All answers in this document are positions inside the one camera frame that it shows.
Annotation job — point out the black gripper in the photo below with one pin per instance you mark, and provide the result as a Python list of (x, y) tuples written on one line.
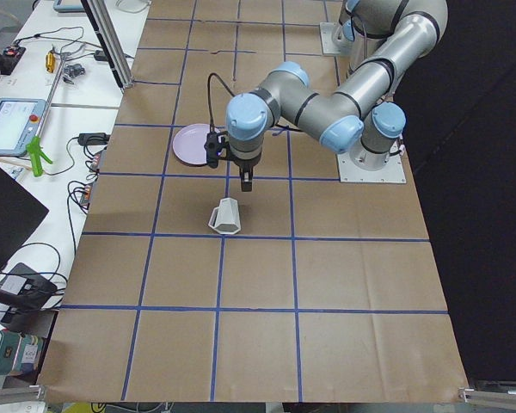
[(245, 163)]

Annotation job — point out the white faceted mug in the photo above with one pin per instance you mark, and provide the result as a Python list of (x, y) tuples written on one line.
[(225, 218)]

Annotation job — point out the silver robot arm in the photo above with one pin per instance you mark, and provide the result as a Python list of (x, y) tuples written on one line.
[(391, 34), (351, 35)]

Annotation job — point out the lilac round plate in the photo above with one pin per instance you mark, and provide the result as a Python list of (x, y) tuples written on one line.
[(189, 144)]

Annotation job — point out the brown paper table cover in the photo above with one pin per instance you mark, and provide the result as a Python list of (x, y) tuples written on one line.
[(328, 293)]

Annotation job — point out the black power adapter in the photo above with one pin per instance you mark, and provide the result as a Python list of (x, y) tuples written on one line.
[(86, 139)]

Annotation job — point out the green grabber tool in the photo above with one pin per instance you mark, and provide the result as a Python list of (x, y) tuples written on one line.
[(33, 148)]

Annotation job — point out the black laptop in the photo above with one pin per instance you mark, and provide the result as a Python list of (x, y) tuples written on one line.
[(20, 215)]

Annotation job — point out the blue teach pendant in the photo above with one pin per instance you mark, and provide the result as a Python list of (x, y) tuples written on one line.
[(19, 121)]

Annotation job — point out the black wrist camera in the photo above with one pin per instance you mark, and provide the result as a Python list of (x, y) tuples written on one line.
[(214, 146)]

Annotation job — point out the aluminium frame post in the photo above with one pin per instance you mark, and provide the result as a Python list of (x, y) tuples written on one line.
[(102, 24)]

